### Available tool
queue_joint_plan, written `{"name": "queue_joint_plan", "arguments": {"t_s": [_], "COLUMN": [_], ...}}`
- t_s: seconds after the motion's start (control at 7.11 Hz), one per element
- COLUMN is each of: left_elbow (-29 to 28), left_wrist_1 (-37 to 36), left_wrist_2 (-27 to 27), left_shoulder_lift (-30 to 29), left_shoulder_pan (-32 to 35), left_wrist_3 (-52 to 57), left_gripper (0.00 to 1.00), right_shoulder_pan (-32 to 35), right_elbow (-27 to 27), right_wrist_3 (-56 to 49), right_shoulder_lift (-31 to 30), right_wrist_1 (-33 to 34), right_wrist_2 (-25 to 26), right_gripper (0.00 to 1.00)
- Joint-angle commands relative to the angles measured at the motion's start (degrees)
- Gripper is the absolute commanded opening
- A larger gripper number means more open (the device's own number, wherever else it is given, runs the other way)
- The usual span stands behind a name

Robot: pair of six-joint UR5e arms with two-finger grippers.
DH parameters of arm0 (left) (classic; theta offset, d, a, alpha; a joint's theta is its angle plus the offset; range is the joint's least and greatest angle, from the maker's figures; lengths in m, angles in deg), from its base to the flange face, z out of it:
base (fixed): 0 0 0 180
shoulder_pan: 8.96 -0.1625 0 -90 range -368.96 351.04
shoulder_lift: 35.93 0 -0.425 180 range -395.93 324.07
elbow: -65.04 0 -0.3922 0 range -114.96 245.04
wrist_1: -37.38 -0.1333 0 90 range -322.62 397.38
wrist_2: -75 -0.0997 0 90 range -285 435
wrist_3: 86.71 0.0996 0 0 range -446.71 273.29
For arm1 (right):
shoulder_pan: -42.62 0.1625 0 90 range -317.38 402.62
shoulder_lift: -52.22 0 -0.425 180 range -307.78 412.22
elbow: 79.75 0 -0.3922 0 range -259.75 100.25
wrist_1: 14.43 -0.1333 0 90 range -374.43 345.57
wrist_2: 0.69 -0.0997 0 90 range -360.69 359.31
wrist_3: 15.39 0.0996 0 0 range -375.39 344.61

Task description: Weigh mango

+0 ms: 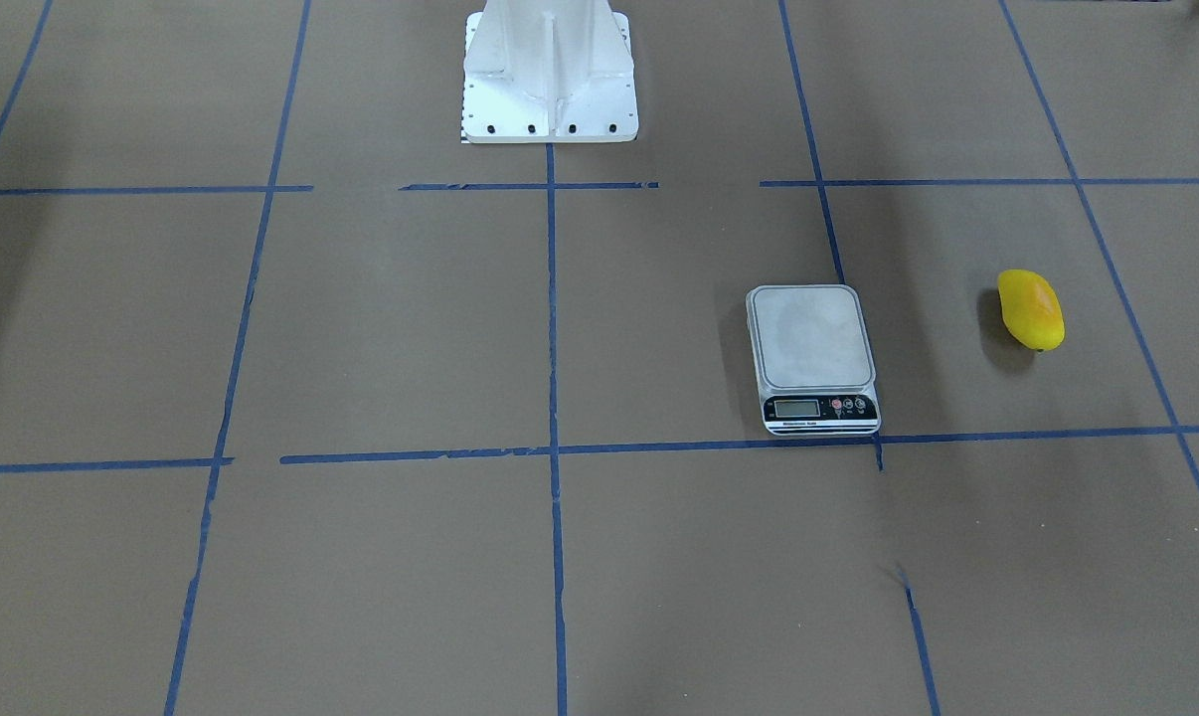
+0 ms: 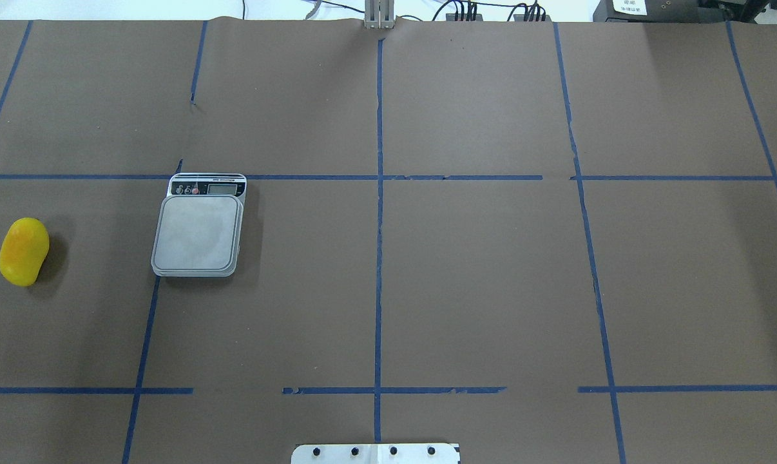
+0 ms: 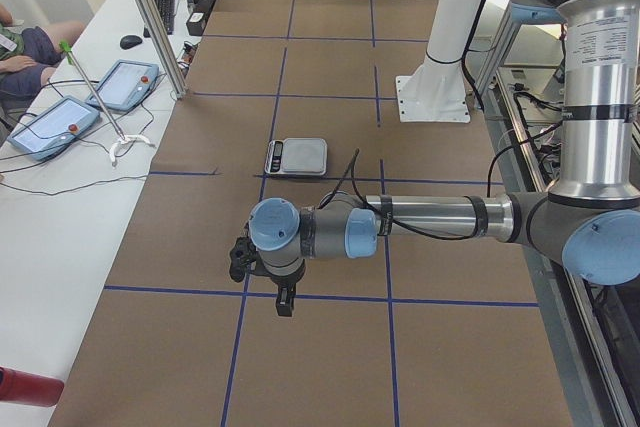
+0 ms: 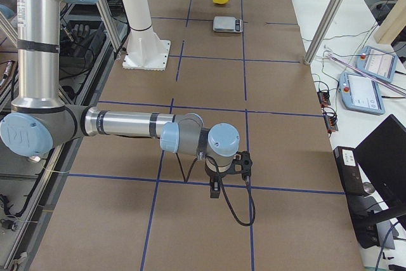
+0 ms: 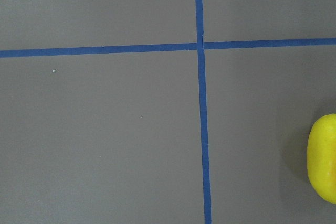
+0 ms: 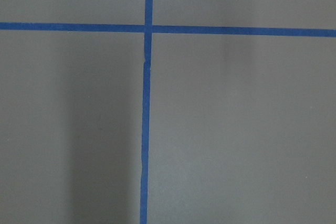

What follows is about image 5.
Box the yellow mango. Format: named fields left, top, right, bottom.
left=307, top=114, right=335, bottom=204

